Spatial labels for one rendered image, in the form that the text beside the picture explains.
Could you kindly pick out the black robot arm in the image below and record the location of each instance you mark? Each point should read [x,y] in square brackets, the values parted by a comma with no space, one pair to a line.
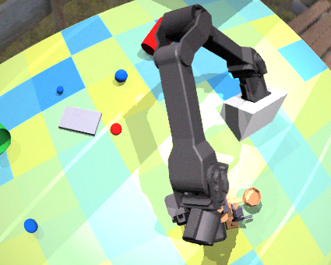
[192,163]

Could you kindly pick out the red plastic cup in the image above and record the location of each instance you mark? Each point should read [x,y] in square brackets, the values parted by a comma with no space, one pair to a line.
[149,43]

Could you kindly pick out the red ball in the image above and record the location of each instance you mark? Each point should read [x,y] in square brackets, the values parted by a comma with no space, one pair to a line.
[116,128]

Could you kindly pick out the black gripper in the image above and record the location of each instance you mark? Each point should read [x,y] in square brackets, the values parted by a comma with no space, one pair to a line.
[221,233]

